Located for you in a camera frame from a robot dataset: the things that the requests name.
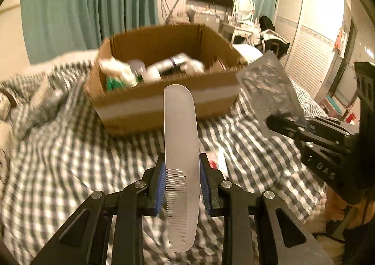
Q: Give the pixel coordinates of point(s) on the grey checked bed sheet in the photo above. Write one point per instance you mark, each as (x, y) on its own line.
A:
(62, 153)

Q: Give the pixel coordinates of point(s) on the translucent white comb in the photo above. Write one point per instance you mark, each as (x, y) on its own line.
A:
(182, 160)

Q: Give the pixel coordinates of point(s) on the clear crinkled plastic bag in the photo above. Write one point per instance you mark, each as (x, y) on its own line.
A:
(269, 91)

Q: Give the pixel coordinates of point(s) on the floral duvet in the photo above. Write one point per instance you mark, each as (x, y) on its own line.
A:
(8, 103)

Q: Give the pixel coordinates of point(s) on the white red paper sachet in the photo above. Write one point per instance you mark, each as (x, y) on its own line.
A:
(217, 161)

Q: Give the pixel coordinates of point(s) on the green snack packet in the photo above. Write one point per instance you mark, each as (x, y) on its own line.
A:
(113, 83)

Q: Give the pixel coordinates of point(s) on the white tissue pack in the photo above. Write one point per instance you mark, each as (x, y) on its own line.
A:
(193, 66)

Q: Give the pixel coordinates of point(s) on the chair with clothes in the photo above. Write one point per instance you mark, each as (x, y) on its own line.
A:
(270, 40)

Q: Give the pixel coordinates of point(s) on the white dressing table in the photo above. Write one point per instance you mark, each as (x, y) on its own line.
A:
(231, 30)

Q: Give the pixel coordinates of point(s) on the grey mini fridge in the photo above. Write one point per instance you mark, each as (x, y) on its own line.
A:
(201, 18)

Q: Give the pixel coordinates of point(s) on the white oval vanity mirror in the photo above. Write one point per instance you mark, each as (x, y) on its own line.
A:
(245, 8)

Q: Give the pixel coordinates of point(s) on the grey white tube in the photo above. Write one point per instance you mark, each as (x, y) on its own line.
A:
(153, 73)

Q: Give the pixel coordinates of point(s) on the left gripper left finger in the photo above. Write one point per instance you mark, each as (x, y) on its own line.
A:
(108, 224)

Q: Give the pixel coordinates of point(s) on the white louvred wardrobe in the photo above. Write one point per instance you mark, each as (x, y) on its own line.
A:
(311, 28)

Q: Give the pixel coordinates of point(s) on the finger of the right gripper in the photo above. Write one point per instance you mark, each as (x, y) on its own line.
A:
(296, 130)

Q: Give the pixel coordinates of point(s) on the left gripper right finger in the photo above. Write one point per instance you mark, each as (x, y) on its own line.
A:
(259, 228)

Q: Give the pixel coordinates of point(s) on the brown cardboard box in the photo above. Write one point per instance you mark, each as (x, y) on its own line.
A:
(128, 110)

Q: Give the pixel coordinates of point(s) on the white lace cloth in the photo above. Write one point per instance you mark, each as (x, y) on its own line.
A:
(114, 68)

